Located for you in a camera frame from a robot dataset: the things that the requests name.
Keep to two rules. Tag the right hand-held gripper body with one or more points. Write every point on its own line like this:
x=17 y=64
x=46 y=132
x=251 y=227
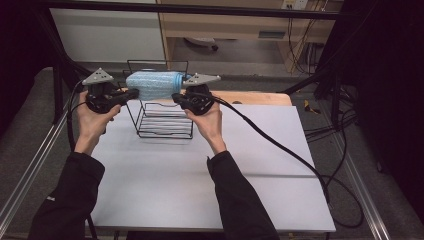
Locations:
x=200 y=98

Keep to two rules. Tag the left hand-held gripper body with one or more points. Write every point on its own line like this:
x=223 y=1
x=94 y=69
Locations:
x=100 y=95

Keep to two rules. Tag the blue striped cloth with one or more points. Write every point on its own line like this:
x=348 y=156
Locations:
x=153 y=85

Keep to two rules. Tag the person's right hand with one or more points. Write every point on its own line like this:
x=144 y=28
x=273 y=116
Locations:
x=208 y=126

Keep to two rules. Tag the person's left hand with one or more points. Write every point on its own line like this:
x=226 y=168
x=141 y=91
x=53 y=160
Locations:
x=91 y=123

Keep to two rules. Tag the white chair base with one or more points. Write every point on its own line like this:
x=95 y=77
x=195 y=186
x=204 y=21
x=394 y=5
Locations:
x=201 y=41

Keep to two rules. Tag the wooden table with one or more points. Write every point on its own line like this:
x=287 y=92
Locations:
x=260 y=98

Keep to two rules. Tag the white cabinet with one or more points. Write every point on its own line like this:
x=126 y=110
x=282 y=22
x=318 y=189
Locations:
x=110 y=33

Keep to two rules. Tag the wooden desk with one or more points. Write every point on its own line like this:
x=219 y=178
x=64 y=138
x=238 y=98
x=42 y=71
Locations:
x=233 y=23

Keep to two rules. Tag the white table board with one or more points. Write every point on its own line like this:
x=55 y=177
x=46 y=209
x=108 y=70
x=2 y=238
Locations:
x=260 y=186

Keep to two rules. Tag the white power strip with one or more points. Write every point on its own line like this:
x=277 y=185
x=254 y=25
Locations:
x=295 y=4

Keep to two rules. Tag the black metal frame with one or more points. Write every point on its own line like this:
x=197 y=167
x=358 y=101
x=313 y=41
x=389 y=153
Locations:
x=200 y=9

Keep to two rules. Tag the aluminium rail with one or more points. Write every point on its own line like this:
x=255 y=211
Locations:
x=30 y=166
x=363 y=186

